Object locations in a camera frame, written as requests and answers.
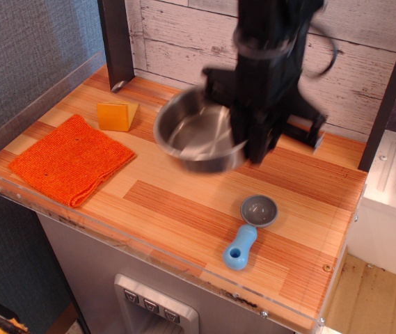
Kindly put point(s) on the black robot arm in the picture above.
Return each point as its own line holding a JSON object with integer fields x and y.
{"x": 269, "y": 29}

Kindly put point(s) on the dark right frame post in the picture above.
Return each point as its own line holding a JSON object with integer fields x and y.
{"x": 380, "y": 123}

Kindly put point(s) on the white cabinet at right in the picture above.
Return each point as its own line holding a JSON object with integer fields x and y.
{"x": 372, "y": 235}

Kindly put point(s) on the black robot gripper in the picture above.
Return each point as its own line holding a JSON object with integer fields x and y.
{"x": 265, "y": 102}

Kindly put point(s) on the black and yellow object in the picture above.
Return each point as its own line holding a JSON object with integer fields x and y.
{"x": 9, "y": 327}

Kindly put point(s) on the grey toy fridge cabinet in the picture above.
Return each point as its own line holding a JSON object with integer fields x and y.
{"x": 90, "y": 267}

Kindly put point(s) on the stainless steel pot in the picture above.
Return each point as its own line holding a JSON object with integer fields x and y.
{"x": 196, "y": 133}

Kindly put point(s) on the yellow cheese wedge block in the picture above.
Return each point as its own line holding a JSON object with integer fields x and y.
{"x": 116, "y": 116}

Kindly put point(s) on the silver dispenser panel with buttons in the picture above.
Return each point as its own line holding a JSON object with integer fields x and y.
{"x": 152, "y": 308}

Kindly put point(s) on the blue handled grey scoop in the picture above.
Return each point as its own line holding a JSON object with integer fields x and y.
{"x": 257, "y": 211}

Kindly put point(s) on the clear acrylic table guard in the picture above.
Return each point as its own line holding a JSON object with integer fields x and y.
{"x": 180, "y": 222}

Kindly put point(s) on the orange knitted cloth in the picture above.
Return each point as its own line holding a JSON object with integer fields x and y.
{"x": 70, "y": 163}

